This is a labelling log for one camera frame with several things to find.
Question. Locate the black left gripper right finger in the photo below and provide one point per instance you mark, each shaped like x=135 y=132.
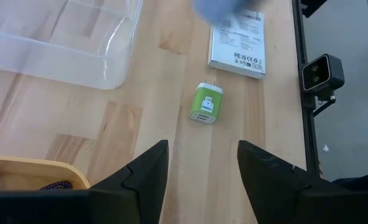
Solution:
x=271 y=193

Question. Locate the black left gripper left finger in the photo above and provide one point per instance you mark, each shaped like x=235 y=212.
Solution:
x=140 y=193

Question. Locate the green charger block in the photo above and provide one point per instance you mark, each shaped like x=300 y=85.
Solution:
x=205 y=99

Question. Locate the white card reader box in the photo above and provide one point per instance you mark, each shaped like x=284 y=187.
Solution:
x=237 y=46

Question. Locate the pale blue charger block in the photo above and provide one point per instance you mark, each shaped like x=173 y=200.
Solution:
x=221 y=9

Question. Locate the yellow plastic bin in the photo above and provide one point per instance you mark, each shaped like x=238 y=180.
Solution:
x=31 y=165

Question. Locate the clear plastic bin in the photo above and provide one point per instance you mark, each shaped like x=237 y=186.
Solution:
x=62 y=65

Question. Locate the white paper scrap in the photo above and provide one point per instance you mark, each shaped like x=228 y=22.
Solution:
x=326 y=148

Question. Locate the black table-level camera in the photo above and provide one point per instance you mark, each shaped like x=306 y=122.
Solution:
x=322 y=73

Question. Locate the black table edge rail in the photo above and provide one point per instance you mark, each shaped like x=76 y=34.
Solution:
x=299 y=31

